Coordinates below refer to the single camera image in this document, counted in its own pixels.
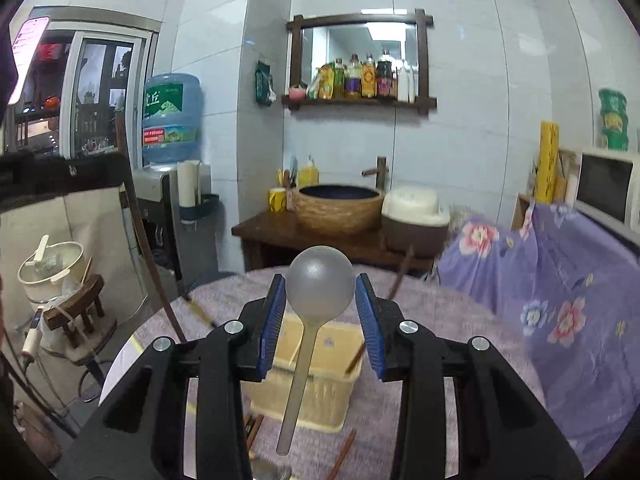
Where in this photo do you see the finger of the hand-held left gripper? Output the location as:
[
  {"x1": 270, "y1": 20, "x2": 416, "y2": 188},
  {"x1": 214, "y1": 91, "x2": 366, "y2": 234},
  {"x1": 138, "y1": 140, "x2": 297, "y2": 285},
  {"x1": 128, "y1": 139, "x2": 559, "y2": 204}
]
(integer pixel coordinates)
[{"x1": 35, "y1": 152, "x2": 132, "y2": 206}]

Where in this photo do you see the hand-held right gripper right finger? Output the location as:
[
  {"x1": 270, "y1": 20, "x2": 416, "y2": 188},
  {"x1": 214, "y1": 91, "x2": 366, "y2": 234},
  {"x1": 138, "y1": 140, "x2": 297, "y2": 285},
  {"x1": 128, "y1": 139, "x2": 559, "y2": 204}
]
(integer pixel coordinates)
[{"x1": 354, "y1": 272, "x2": 586, "y2": 480}]

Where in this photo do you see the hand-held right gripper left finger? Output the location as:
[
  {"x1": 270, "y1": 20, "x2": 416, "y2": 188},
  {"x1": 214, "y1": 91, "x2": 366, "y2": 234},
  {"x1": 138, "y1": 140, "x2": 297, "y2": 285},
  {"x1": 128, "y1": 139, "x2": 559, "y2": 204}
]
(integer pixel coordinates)
[{"x1": 52, "y1": 274, "x2": 288, "y2": 480}]

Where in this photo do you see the grey plastic spoon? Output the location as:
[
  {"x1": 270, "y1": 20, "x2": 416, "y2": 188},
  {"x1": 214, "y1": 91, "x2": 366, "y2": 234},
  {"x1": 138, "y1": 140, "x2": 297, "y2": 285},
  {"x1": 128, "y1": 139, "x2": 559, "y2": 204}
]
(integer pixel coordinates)
[{"x1": 276, "y1": 245, "x2": 356, "y2": 456}]

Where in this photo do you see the cream plastic utensil holder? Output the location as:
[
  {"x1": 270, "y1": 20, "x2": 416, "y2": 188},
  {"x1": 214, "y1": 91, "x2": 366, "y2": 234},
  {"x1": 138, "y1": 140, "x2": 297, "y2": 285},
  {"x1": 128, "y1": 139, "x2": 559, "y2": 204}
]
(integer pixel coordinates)
[{"x1": 248, "y1": 310, "x2": 366, "y2": 433}]

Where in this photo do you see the beige cardboard sheet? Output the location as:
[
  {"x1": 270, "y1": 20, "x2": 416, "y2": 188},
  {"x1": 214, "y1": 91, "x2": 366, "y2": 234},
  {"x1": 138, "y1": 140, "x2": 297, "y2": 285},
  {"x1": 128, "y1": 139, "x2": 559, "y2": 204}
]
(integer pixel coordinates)
[{"x1": 0, "y1": 192, "x2": 151, "y2": 313}]

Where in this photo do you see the dark chopstick with yellow stripe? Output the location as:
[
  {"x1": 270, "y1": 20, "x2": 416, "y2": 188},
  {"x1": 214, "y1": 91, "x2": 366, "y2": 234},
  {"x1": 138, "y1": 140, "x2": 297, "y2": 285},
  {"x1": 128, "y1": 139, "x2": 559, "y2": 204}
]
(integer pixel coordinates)
[{"x1": 181, "y1": 294, "x2": 221, "y2": 330}]

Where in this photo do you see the grey water dispenser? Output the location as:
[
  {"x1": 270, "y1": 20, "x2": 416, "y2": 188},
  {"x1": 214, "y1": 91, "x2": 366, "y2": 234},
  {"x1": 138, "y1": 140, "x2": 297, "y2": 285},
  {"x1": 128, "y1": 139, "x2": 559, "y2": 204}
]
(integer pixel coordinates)
[{"x1": 131, "y1": 162, "x2": 183, "y2": 281}]

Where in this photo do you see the metal framed glass door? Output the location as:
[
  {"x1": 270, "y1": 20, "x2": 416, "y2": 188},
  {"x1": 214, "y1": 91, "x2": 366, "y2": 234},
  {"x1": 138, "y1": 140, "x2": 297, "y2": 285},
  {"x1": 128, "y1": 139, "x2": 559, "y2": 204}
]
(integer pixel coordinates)
[{"x1": 27, "y1": 7, "x2": 162, "y2": 162}]

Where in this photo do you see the dark wooden cabinet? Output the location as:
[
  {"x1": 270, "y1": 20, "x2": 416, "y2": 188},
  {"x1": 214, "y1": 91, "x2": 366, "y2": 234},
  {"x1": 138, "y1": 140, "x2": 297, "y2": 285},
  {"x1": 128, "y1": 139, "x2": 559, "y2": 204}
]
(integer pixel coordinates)
[{"x1": 231, "y1": 209, "x2": 437, "y2": 277}]

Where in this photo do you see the cream pot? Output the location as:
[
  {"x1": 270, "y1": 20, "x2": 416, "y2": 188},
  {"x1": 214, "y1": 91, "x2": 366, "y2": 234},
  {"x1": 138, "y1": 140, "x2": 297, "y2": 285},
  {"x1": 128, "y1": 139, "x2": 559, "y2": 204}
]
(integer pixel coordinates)
[{"x1": 17, "y1": 235, "x2": 87, "y2": 304}]

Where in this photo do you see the blue water jug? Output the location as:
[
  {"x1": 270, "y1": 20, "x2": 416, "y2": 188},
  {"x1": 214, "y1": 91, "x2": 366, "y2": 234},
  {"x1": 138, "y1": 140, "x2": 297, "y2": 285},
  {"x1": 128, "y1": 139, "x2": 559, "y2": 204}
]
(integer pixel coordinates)
[{"x1": 141, "y1": 73, "x2": 205, "y2": 165}]

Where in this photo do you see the striped purple grey tablecloth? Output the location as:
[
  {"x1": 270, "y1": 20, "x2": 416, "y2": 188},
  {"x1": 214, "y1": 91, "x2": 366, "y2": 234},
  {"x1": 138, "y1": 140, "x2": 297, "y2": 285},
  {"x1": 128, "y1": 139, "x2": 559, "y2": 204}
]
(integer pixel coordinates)
[{"x1": 100, "y1": 265, "x2": 547, "y2": 480}]

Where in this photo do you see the white and brown rice cooker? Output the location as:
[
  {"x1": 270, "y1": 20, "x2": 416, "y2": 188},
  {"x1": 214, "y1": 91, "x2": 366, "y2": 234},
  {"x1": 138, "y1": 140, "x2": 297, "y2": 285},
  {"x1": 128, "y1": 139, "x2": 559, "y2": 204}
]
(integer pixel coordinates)
[{"x1": 381, "y1": 186, "x2": 451, "y2": 259}]

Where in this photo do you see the woven basin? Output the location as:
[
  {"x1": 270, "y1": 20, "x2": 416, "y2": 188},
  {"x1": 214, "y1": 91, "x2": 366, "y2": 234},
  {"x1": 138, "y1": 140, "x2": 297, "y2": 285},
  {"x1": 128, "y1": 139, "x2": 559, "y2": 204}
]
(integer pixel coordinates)
[{"x1": 292, "y1": 184, "x2": 385, "y2": 236}]

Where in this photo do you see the dark wooden stool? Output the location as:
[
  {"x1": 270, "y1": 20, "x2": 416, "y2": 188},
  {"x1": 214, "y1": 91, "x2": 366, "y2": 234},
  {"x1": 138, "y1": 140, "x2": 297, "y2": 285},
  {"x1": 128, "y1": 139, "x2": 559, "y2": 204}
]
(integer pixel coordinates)
[{"x1": 42, "y1": 275, "x2": 119, "y2": 367}]

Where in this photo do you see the yellow dish soap bottle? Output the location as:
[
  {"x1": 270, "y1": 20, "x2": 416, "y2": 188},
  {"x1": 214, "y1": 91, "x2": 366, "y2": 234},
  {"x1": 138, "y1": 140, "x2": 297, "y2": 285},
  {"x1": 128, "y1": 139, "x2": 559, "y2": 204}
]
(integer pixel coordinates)
[{"x1": 298, "y1": 156, "x2": 320, "y2": 189}]

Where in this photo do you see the wooden faucet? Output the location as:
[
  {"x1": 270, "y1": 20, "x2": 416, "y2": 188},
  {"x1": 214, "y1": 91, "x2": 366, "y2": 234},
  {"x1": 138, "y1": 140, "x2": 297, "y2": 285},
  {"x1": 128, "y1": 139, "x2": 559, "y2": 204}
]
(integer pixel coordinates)
[{"x1": 362, "y1": 156, "x2": 389, "y2": 191}]

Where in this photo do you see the cardboard box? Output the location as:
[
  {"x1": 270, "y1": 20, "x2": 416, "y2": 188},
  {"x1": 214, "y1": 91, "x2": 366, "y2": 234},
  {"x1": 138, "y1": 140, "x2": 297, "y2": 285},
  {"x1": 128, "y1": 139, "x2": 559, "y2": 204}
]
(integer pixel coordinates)
[{"x1": 511, "y1": 194, "x2": 539, "y2": 234}]

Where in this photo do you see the purple floral cloth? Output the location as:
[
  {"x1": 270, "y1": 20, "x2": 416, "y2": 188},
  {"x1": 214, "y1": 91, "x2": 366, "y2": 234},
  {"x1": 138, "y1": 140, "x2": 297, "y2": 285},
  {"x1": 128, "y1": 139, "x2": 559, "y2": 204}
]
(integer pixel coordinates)
[{"x1": 435, "y1": 200, "x2": 640, "y2": 472}]

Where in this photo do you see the yellow paper roll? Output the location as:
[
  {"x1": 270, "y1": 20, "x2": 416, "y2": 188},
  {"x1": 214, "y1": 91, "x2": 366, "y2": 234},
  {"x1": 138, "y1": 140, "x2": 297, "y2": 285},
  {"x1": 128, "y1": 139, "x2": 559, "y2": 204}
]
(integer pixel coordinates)
[{"x1": 535, "y1": 121, "x2": 560, "y2": 206}]

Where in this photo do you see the white bottle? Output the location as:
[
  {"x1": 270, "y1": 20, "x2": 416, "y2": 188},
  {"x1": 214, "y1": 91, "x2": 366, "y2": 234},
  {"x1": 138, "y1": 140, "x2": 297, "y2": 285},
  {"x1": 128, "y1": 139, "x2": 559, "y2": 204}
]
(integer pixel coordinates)
[{"x1": 396, "y1": 60, "x2": 417, "y2": 104}]

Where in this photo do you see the yellow bottle with purple label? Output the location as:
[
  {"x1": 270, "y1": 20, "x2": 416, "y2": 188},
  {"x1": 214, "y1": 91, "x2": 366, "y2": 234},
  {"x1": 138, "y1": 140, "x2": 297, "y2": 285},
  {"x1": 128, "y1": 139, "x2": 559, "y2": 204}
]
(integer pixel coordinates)
[{"x1": 345, "y1": 54, "x2": 363, "y2": 99}]

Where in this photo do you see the orange bottle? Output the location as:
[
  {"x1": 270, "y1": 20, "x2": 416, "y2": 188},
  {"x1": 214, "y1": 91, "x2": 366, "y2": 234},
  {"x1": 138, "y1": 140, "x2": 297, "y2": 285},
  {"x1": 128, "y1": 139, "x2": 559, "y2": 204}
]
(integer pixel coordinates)
[{"x1": 361, "y1": 54, "x2": 377, "y2": 99}]

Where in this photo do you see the yellow green refill pouch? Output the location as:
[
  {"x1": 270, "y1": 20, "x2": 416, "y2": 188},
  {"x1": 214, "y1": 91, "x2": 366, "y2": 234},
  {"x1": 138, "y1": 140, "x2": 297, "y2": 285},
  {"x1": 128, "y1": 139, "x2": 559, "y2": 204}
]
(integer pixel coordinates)
[{"x1": 312, "y1": 64, "x2": 335, "y2": 100}]

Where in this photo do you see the green bottle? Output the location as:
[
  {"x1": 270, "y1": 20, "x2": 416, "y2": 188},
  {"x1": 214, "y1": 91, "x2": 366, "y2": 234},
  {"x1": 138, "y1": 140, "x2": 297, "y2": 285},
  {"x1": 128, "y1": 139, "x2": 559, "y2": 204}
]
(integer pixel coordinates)
[{"x1": 331, "y1": 58, "x2": 347, "y2": 100}]

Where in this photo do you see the dark sauce bottle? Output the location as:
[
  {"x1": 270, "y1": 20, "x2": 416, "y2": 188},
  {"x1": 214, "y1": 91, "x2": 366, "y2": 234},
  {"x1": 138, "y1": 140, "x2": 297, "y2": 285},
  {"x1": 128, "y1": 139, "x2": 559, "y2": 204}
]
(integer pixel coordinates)
[{"x1": 376, "y1": 49, "x2": 394, "y2": 99}]

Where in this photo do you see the white microwave oven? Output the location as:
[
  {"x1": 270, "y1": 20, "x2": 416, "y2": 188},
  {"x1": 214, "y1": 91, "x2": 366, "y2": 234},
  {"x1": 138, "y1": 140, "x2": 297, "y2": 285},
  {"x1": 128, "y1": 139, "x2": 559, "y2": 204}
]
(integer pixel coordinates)
[{"x1": 575, "y1": 147, "x2": 640, "y2": 247}]

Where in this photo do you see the wooden framed mirror with shelf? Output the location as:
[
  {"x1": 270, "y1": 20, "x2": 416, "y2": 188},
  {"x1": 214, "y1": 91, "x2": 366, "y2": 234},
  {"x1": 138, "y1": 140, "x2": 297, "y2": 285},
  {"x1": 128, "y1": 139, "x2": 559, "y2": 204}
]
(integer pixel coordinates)
[{"x1": 282, "y1": 8, "x2": 438, "y2": 116}]

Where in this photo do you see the green packaged stack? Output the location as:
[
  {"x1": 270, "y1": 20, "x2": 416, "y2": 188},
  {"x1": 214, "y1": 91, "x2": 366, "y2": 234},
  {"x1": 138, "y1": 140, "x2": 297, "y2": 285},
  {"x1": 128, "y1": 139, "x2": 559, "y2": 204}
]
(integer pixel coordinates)
[{"x1": 598, "y1": 88, "x2": 630, "y2": 152}]

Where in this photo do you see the white handled tool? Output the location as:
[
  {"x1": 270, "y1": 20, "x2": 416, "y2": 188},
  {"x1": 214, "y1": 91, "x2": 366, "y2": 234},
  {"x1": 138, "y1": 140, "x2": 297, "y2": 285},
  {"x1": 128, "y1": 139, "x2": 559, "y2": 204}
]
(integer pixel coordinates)
[{"x1": 20, "y1": 307, "x2": 47, "y2": 362}]

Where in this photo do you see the green wall pouch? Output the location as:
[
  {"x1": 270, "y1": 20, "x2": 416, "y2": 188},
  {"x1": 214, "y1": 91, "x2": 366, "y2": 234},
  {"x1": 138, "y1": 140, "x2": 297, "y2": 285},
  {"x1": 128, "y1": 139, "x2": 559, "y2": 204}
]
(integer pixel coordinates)
[{"x1": 255, "y1": 60, "x2": 277, "y2": 107}]

